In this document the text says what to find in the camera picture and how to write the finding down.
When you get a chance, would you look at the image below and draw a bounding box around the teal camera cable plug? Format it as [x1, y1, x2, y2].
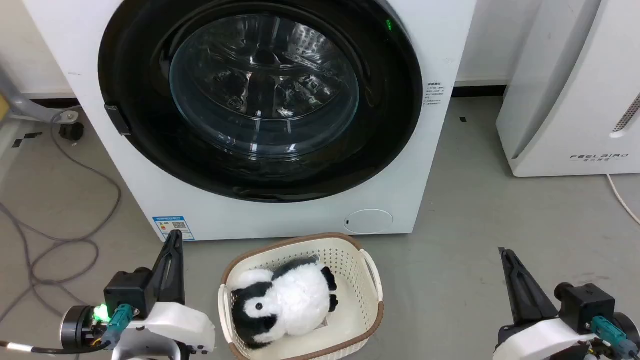
[102, 304, 137, 347]
[590, 315, 632, 358]

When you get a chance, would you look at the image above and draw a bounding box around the teal right camera cable plug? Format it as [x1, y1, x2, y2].
[590, 315, 632, 358]

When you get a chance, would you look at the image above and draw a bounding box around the round white drain filter cover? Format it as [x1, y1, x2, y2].
[344, 209, 394, 235]

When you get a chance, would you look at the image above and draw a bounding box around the grey stand leg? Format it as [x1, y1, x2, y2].
[0, 65, 81, 124]

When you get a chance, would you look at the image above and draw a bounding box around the white Feelbird air purifier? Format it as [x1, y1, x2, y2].
[495, 0, 640, 178]

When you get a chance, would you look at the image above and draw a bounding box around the black washer door handle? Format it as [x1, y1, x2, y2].
[104, 104, 132, 137]

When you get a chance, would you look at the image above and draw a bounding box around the black and white penguin plush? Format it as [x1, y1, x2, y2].
[230, 256, 339, 350]

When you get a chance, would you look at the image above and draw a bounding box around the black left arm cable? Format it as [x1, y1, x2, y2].
[0, 340, 108, 356]

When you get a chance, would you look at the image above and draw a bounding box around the teal left camera cable plug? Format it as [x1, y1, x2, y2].
[102, 304, 137, 347]

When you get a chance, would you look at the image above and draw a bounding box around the white front-load washing machine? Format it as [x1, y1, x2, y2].
[22, 0, 478, 242]

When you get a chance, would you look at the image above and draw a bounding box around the grey floor cable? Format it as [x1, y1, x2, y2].
[0, 106, 123, 323]

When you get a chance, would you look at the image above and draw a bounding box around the blue energy label sticker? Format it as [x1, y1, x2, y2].
[152, 215, 195, 242]

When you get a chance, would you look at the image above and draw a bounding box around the white floor cable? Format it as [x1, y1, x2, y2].
[606, 174, 640, 226]

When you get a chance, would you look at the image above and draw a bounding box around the cream laundry basket brown rim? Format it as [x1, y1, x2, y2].
[218, 233, 385, 360]

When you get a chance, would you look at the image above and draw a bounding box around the black caster wheel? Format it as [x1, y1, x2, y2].
[59, 121, 85, 143]

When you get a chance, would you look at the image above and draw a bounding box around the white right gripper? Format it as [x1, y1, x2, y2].
[493, 247, 603, 360]

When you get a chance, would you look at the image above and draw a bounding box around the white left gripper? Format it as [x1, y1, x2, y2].
[111, 230, 216, 360]

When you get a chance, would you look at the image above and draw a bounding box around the black round glass washer door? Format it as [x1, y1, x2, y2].
[98, 0, 424, 204]

